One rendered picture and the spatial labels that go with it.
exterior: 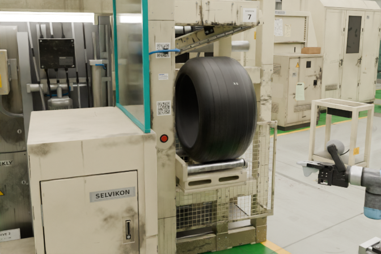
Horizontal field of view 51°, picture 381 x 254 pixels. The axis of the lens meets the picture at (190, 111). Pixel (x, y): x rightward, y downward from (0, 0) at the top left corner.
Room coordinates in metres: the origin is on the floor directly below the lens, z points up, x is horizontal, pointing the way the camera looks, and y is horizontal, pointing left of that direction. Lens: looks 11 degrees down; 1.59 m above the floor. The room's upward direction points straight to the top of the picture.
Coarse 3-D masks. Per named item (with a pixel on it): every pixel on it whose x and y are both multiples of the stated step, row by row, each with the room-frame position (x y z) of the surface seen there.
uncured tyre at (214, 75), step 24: (192, 72) 2.05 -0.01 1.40; (216, 72) 1.99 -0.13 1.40; (240, 72) 2.03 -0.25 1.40; (192, 96) 2.43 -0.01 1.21; (216, 96) 1.90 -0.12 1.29; (240, 96) 1.94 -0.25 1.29; (192, 120) 2.40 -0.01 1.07; (216, 120) 1.88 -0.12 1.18; (240, 120) 1.92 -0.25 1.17; (192, 144) 2.29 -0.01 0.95; (216, 144) 1.91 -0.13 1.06; (240, 144) 1.96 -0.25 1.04
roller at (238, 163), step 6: (210, 162) 2.03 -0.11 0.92; (216, 162) 2.03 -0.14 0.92; (222, 162) 2.04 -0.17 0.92; (228, 162) 2.05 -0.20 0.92; (234, 162) 2.06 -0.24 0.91; (240, 162) 2.07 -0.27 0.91; (192, 168) 1.97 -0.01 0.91; (198, 168) 1.98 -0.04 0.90; (204, 168) 1.99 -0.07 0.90; (210, 168) 2.00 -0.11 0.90; (216, 168) 2.02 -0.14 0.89; (222, 168) 2.03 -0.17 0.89
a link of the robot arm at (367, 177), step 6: (366, 168) 1.47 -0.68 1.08; (372, 168) 1.47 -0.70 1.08; (366, 174) 1.45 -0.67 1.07; (372, 174) 1.44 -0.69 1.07; (378, 174) 1.43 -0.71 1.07; (366, 180) 1.44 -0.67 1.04; (372, 180) 1.43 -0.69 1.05; (378, 180) 1.42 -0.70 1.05; (366, 186) 1.45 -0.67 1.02; (372, 186) 1.43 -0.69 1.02; (378, 186) 1.42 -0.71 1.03; (372, 192) 1.43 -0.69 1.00; (378, 192) 1.42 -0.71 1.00
